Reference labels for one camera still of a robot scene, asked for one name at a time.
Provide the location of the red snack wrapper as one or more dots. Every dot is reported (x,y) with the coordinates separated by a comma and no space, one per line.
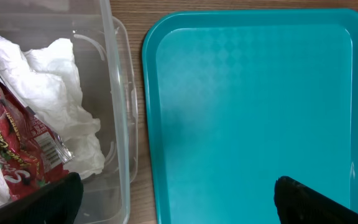
(29,151)

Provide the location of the teal plastic tray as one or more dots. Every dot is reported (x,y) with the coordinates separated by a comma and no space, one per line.
(237,99)

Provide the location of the clear plastic bin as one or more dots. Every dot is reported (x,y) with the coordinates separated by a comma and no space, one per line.
(102,55)

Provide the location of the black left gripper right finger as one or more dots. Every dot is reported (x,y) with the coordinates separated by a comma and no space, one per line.
(299,204)

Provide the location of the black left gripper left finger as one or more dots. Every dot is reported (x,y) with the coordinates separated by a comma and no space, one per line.
(55,203)

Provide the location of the white napkin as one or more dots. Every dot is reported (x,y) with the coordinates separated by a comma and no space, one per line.
(48,81)

